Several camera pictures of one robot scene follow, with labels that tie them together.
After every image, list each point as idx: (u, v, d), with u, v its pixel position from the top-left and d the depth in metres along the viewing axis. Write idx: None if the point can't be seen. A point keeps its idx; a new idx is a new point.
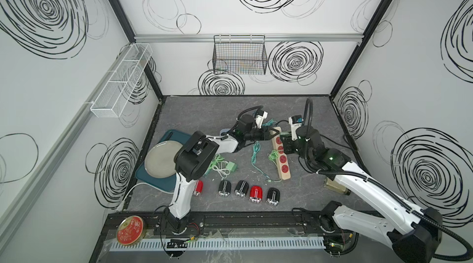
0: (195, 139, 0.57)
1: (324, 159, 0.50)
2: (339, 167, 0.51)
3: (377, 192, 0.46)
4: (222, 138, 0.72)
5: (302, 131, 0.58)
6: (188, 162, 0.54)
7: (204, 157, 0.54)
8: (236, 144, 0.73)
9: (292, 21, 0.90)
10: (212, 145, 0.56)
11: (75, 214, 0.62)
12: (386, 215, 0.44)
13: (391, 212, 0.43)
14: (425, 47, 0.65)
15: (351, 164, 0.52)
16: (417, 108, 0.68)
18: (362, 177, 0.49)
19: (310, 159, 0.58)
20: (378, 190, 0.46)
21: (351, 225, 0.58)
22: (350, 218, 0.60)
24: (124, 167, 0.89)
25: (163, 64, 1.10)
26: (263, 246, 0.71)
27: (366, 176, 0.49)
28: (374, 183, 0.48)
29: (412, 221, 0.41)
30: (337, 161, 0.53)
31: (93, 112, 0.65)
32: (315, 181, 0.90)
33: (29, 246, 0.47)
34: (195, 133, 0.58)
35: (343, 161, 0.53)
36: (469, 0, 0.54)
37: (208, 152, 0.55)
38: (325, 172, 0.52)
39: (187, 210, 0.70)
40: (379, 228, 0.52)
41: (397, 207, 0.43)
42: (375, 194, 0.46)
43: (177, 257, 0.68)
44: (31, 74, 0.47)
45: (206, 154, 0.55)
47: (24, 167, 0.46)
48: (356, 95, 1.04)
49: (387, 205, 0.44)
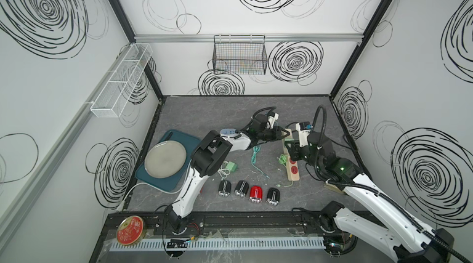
0: (211, 137, 0.61)
1: (334, 169, 0.55)
2: (350, 178, 0.51)
3: (388, 209, 0.45)
4: (236, 137, 0.70)
5: (314, 138, 0.57)
6: (204, 159, 0.59)
7: (219, 154, 0.58)
8: (249, 142, 0.76)
9: (292, 21, 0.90)
10: (228, 143, 0.60)
11: (75, 214, 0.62)
12: (396, 233, 0.44)
13: (401, 230, 0.42)
14: (425, 47, 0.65)
15: (361, 177, 0.51)
16: (417, 108, 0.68)
18: (373, 192, 0.48)
19: (321, 167, 0.58)
20: (389, 207, 0.45)
21: (352, 230, 0.58)
22: (354, 224, 0.59)
24: (124, 167, 0.89)
25: (163, 64, 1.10)
26: (263, 246, 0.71)
27: (377, 191, 0.48)
28: (385, 198, 0.47)
29: (422, 241, 0.40)
30: (348, 172, 0.52)
31: (93, 112, 0.65)
32: (315, 181, 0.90)
33: (30, 246, 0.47)
34: (210, 132, 0.62)
35: (353, 172, 0.52)
36: (469, 0, 0.54)
37: (223, 149, 0.59)
38: (336, 182, 0.52)
39: (190, 211, 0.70)
40: (385, 240, 0.51)
41: (408, 226, 0.42)
42: (387, 210, 0.45)
43: (177, 257, 0.68)
44: (31, 74, 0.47)
45: (220, 151, 0.58)
47: (24, 167, 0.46)
48: (356, 95, 1.04)
49: (398, 223, 0.43)
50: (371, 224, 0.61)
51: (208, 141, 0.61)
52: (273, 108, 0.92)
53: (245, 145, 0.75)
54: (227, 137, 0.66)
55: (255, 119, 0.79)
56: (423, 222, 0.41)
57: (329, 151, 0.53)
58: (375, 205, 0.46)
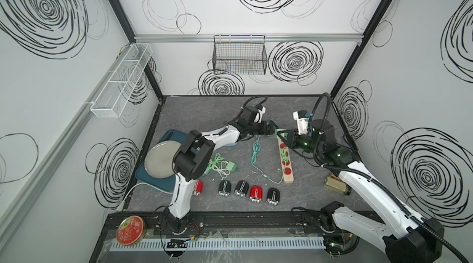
0: (191, 138, 0.56)
1: (331, 155, 0.58)
2: (345, 164, 0.52)
3: (380, 194, 0.45)
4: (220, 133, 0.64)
5: (316, 124, 0.58)
6: (186, 162, 0.54)
7: (201, 156, 0.53)
8: (236, 134, 0.70)
9: (292, 21, 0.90)
10: (210, 143, 0.55)
11: (75, 214, 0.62)
12: (384, 218, 0.45)
13: (389, 214, 0.43)
14: (425, 47, 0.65)
15: (357, 164, 0.52)
16: (418, 108, 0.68)
18: (366, 177, 0.49)
19: (319, 153, 0.60)
20: (381, 193, 0.46)
21: (349, 225, 0.59)
22: (350, 220, 0.60)
24: (124, 167, 0.89)
25: (163, 64, 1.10)
26: (263, 246, 0.71)
27: (369, 177, 0.49)
28: (377, 184, 0.48)
29: (408, 225, 0.40)
30: (345, 159, 0.53)
31: (93, 112, 0.65)
32: (315, 181, 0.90)
33: (30, 246, 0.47)
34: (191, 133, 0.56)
35: (350, 159, 0.53)
36: None
37: (204, 150, 0.54)
38: (332, 166, 0.53)
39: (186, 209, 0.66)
40: (376, 231, 0.51)
41: (396, 211, 0.43)
42: (377, 195, 0.46)
43: (177, 257, 0.68)
44: (30, 74, 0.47)
45: (202, 153, 0.54)
47: (24, 167, 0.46)
48: (356, 95, 1.04)
49: (387, 207, 0.44)
50: (366, 219, 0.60)
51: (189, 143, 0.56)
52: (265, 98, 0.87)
53: (235, 137, 0.70)
54: (210, 134, 0.60)
55: (246, 109, 0.76)
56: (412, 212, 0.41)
57: (330, 138, 0.54)
58: (366, 191, 0.47)
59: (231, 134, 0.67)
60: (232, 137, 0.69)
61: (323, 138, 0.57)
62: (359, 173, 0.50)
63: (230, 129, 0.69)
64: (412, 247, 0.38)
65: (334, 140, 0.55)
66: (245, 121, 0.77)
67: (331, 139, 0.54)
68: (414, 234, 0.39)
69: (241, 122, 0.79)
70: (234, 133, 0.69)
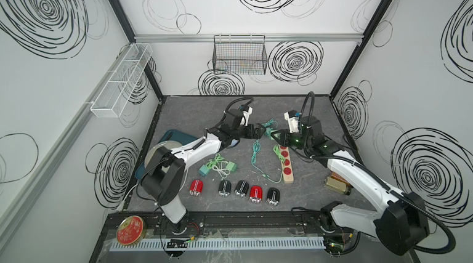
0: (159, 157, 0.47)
1: (318, 146, 0.62)
2: (331, 153, 0.57)
3: (362, 175, 0.49)
4: (196, 146, 0.55)
5: (303, 119, 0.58)
6: (154, 185, 0.47)
7: (169, 178, 0.45)
8: (218, 144, 0.62)
9: (293, 22, 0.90)
10: (180, 163, 0.47)
11: (75, 214, 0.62)
12: (369, 198, 0.47)
13: (372, 192, 0.46)
14: (425, 48, 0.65)
15: (342, 152, 0.56)
16: (418, 108, 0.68)
18: (349, 161, 0.53)
19: (308, 145, 0.65)
20: (363, 172, 0.50)
21: (344, 217, 0.60)
22: (344, 213, 0.62)
24: (124, 167, 0.89)
25: (163, 64, 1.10)
26: (263, 246, 0.71)
27: (353, 160, 0.54)
28: (359, 165, 0.52)
29: (389, 199, 0.43)
30: (331, 149, 0.58)
31: (93, 112, 0.65)
32: (315, 181, 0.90)
33: (30, 247, 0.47)
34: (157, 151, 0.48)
35: (336, 149, 0.58)
36: None
37: (172, 172, 0.45)
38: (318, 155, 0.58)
39: (182, 214, 0.64)
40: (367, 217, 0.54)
41: (377, 188, 0.46)
42: (359, 176, 0.49)
43: (177, 257, 0.68)
44: (30, 74, 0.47)
45: (170, 174, 0.46)
47: (24, 167, 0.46)
48: (356, 95, 1.04)
49: (369, 185, 0.47)
50: (358, 210, 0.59)
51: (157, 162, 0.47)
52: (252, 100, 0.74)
53: (216, 148, 0.62)
54: (182, 151, 0.51)
55: (228, 113, 0.67)
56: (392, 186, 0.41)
57: (318, 132, 0.59)
58: (350, 173, 0.51)
59: (210, 146, 0.59)
60: (212, 149, 0.61)
61: (311, 131, 0.62)
62: (342, 158, 0.55)
63: (208, 140, 0.60)
64: (395, 220, 0.39)
65: (322, 133, 0.60)
66: (229, 127, 0.68)
67: (318, 133, 0.60)
68: (395, 207, 0.41)
69: (224, 129, 0.70)
70: (214, 145, 0.60)
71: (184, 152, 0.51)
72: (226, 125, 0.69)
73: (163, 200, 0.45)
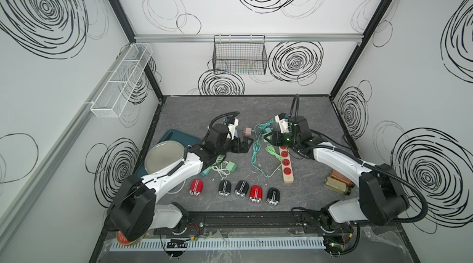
0: (128, 186, 0.43)
1: (305, 141, 0.68)
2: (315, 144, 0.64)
3: (340, 157, 0.55)
4: (172, 172, 0.50)
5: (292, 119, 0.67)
6: (122, 218, 0.42)
7: (136, 211, 0.41)
8: (198, 165, 0.57)
9: (293, 21, 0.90)
10: (151, 193, 0.42)
11: (76, 214, 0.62)
12: (349, 175, 0.51)
13: (349, 168, 0.51)
14: (425, 47, 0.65)
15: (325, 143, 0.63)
16: (418, 108, 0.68)
18: (329, 148, 0.60)
19: (297, 141, 0.72)
20: (340, 154, 0.56)
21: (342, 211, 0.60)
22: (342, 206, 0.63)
24: (124, 167, 0.89)
25: (163, 64, 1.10)
26: (263, 246, 0.71)
27: (332, 146, 0.61)
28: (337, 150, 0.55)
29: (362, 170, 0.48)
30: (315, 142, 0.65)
31: (93, 112, 0.65)
32: (315, 181, 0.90)
33: (31, 247, 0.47)
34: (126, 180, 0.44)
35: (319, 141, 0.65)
36: (469, 0, 0.54)
37: (140, 203, 0.41)
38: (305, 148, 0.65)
39: (180, 217, 0.64)
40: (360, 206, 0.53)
41: (353, 164, 0.51)
42: (339, 158, 0.55)
43: (177, 257, 0.68)
44: (29, 74, 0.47)
45: (138, 207, 0.41)
47: (24, 167, 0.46)
48: (356, 95, 1.04)
49: (346, 164, 0.52)
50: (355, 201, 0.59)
51: (125, 192, 0.43)
52: (238, 112, 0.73)
53: (198, 169, 0.58)
54: (156, 178, 0.47)
55: (212, 130, 0.62)
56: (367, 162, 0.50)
57: (305, 130, 0.67)
58: (331, 157, 0.57)
59: (190, 169, 0.55)
60: (193, 172, 0.56)
61: (299, 129, 0.69)
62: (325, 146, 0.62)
63: (188, 162, 0.55)
64: (367, 186, 0.43)
65: (308, 130, 0.67)
66: (212, 145, 0.64)
67: (305, 130, 0.67)
68: (369, 176, 0.46)
69: (208, 146, 0.65)
70: (193, 167, 0.55)
71: (156, 180, 0.46)
72: (210, 143, 0.64)
73: (133, 234, 0.41)
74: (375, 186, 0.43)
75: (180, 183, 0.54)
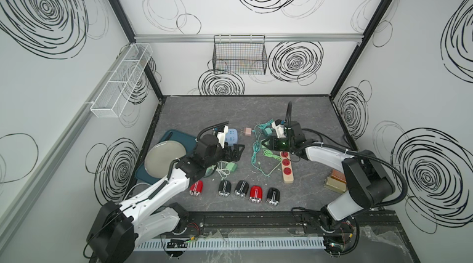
0: (105, 214, 0.41)
1: (299, 144, 0.73)
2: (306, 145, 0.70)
3: (326, 151, 0.60)
4: (153, 194, 0.47)
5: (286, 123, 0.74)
6: (100, 247, 0.41)
7: (112, 242, 0.39)
8: (183, 183, 0.54)
9: (293, 21, 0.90)
10: (128, 223, 0.40)
11: (76, 215, 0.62)
12: (337, 164, 0.55)
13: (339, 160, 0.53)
14: (425, 47, 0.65)
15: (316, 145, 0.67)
16: (418, 108, 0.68)
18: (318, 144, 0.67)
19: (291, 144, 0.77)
20: (329, 149, 0.60)
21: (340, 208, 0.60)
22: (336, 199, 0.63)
24: (124, 167, 0.89)
25: (163, 64, 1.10)
26: (263, 246, 0.71)
27: (319, 143, 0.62)
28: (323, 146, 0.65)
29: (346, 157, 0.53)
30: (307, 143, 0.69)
31: (93, 112, 0.65)
32: (315, 181, 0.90)
33: (31, 247, 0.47)
34: (105, 207, 0.42)
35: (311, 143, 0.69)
36: (469, 0, 0.54)
37: (117, 234, 0.39)
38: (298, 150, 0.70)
39: (177, 220, 0.63)
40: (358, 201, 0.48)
41: (338, 154, 0.56)
42: (324, 151, 0.60)
43: (177, 257, 0.68)
44: (29, 74, 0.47)
45: (114, 237, 0.39)
47: (24, 167, 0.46)
48: (356, 95, 1.04)
49: (332, 155, 0.57)
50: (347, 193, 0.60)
51: (103, 220, 0.40)
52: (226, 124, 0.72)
53: (185, 186, 0.55)
54: (135, 202, 0.45)
55: (200, 142, 0.59)
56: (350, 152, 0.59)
57: (298, 133, 0.72)
58: (321, 153, 0.61)
59: (175, 187, 0.52)
60: (178, 188, 0.53)
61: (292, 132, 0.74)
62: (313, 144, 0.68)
63: (172, 180, 0.52)
64: (350, 170, 0.47)
65: (302, 133, 0.73)
66: (201, 157, 0.60)
67: (299, 133, 0.72)
68: (351, 161, 0.51)
69: (196, 159, 0.62)
70: (178, 185, 0.52)
71: (135, 206, 0.44)
72: (199, 155, 0.60)
73: (112, 260, 0.39)
74: (356, 169, 0.47)
75: (164, 202, 0.50)
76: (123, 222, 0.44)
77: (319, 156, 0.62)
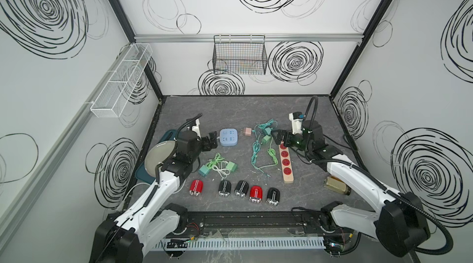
0: (103, 234, 0.39)
1: (319, 151, 0.64)
2: (329, 156, 0.59)
3: (360, 177, 0.50)
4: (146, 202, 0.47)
5: (306, 124, 0.64)
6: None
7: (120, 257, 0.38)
8: (174, 184, 0.55)
9: (292, 22, 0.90)
10: (132, 233, 0.40)
11: (74, 215, 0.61)
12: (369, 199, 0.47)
13: (370, 193, 0.46)
14: (425, 47, 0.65)
15: (340, 156, 0.58)
16: (418, 108, 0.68)
18: (347, 164, 0.55)
19: (309, 150, 0.66)
20: (361, 176, 0.50)
21: (346, 219, 0.59)
22: (346, 213, 0.61)
24: (124, 167, 0.89)
25: (163, 64, 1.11)
26: (263, 246, 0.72)
27: (350, 162, 0.55)
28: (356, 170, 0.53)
29: (385, 198, 0.44)
30: (329, 153, 0.60)
31: (93, 112, 0.65)
32: (315, 180, 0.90)
33: (31, 248, 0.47)
34: (101, 226, 0.40)
35: (334, 153, 0.60)
36: (469, 0, 0.54)
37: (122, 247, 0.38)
38: (318, 161, 0.60)
39: (177, 218, 0.64)
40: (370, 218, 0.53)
41: (375, 189, 0.47)
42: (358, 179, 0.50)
43: (177, 257, 0.68)
44: (29, 74, 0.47)
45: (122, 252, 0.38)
47: (24, 167, 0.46)
48: (356, 95, 1.04)
49: (367, 187, 0.48)
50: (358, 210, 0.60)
51: (103, 241, 0.39)
52: (200, 114, 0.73)
53: (175, 186, 0.55)
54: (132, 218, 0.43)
55: (180, 140, 0.59)
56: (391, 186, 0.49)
57: (319, 137, 0.61)
58: (348, 176, 0.52)
59: (169, 188, 0.53)
60: (171, 190, 0.54)
61: (312, 135, 0.63)
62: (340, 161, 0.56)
63: (162, 183, 0.52)
64: (390, 218, 0.40)
65: (322, 137, 0.61)
66: (185, 154, 0.61)
67: (319, 138, 0.61)
68: (392, 206, 0.42)
69: (180, 157, 0.62)
70: (170, 185, 0.53)
71: (133, 218, 0.43)
72: (181, 152, 0.61)
73: None
74: (400, 218, 0.40)
75: (159, 207, 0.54)
76: (124, 234, 0.41)
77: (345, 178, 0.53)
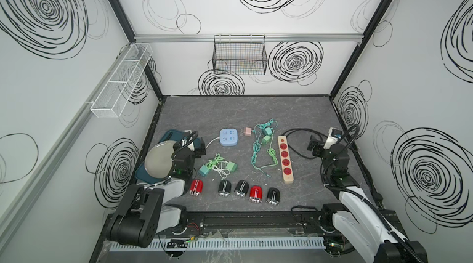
0: (132, 196, 0.45)
1: (335, 179, 0.65)
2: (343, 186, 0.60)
3: (368, 212, 0.51)
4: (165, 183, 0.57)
5: (335, 149, 0.63)
6: (129, 226, 0.42)
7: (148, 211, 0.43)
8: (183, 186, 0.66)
9: (293, 21, 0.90)
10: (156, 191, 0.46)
11: (74, 216, 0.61)
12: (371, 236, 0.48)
13: (372, 229, 0.48)
14: (425, 47, 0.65)
15: (355, 188, 0.59)
16: (418, 108, 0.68)
18: (358, 196, 0.56)
19: (327, 174, 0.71)
20: (370, 212, 0.51)
21: (347, 232, 0.59)
22: (348, 225, 0.60)
24: (124, 167, 0.89)
25: (164, 64, 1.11)
26: (262, 246, 0.71)
27: (361, 196, 0.56)
28: (367, 204, 0.53)
29: (385, 237, 0.44)
30: (345, 183, 0.61)
31: (93, 112, 0.65)
32: (315, 181, 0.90)
33: (31, 250, 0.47)
34: (130, 189, 0.46)
35: (350, 183, 0.61)
36: None
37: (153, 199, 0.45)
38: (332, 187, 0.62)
39: (178, 218, 0.65)
40: (370, 247, 0.51)
41: (379, 226, 0.47)
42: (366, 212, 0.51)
43: (177, 257, 0.68)
44: (29, 74, 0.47)
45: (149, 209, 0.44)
47: (24, 167, 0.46)
48: (356, 95, 1.04)
49: (372, 223, 0.48)
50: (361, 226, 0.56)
51: (132, 199, 0.45)
52: (196, 132, 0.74)
53: (180, 188, 0.63)
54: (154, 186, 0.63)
55: (178, 159, 0.66)
56: (397, 230, 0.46)
57: (341, 165, 0.61)
58: (357, 207, 0.53)
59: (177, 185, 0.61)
60: (178, 188, 0.62)
61: (336, 163, 0.63)
62: (353, 192, 0.57)
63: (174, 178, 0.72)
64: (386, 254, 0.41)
65: (345, 166, 0.60)
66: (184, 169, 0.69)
67: (341, 165, 0.61)
68: (390, 247, 0.42)
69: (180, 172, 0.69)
70: (178, 183, 0.62)
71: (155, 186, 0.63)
72: (181, 169, 0.68)
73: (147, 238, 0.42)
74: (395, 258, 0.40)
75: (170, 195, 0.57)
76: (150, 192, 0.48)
77: (351, 209, 0.55)
